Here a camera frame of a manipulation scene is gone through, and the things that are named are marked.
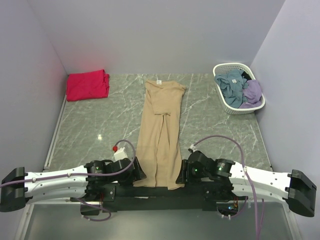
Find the white laundry basket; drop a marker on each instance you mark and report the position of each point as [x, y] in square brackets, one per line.
[223, 68]

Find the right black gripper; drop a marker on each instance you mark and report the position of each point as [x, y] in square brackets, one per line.
[181, 178]

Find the folded red t-shirt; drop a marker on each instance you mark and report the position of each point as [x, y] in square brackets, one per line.
[88, 85]

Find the purple t-shirt in basket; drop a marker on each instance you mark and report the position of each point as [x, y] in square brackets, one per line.
[253, 94]

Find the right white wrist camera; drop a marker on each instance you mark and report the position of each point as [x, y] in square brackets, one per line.
[192, 148]

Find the beige t-shirt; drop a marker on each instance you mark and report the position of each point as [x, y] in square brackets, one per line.
[158, 149]

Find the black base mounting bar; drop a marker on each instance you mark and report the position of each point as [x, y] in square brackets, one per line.
[160, 197]

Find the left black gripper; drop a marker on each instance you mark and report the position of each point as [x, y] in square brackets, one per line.
[136, 174]

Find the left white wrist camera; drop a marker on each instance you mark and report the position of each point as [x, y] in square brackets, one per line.
[119, 153]

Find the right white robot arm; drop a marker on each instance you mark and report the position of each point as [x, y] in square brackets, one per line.
[224, 180]

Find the blue t-shirt in basket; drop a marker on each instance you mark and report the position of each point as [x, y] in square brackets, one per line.
[231, 85]

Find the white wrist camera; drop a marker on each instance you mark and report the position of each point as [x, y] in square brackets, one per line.
[119, 153]
[192, 148]

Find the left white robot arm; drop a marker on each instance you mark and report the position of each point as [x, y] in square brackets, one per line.
[19, 187]

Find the aluminium frame rail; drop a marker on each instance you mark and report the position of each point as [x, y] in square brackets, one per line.
[27, 212]

